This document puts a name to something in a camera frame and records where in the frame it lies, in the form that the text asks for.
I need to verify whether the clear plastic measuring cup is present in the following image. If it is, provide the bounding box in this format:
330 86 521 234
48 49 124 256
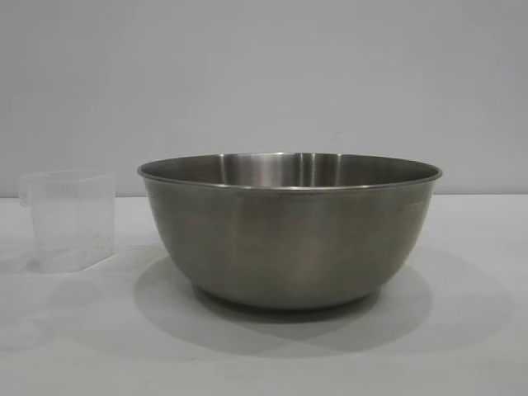
18 171 117 264

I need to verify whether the stainless steel mixing bowl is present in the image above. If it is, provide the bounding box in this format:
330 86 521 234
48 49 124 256
136 152 442 310

